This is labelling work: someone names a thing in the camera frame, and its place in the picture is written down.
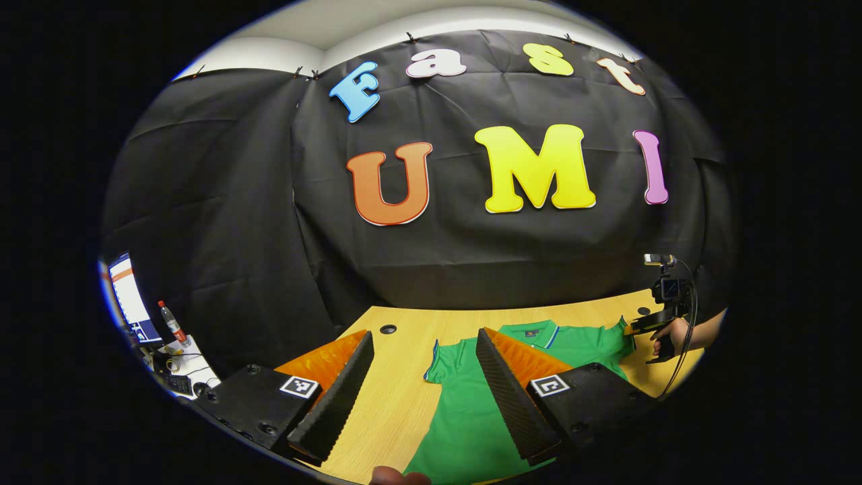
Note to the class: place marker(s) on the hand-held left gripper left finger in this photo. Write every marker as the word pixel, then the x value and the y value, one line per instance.
pixel 340 404

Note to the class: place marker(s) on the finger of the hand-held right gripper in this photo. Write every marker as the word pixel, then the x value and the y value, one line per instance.
pixel 650 322

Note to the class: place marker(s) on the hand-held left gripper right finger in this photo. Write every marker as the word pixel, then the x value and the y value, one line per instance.
pixel 512 404

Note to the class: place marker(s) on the green T-shirt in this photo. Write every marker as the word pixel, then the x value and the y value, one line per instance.
pixel 465 417

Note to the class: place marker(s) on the white side desk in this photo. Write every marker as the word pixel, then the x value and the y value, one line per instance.
pixel 202 370

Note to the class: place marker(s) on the small black device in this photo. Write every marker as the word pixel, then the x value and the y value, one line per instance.
pixel 180 384

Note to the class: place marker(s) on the plastic bottle red label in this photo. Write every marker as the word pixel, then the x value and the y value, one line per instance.
pixel 175 327

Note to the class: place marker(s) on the black backdrop cloth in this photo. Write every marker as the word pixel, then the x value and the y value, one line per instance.
pixel 269 202

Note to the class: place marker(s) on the computer monitor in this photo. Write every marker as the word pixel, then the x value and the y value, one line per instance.
pixel 131 303

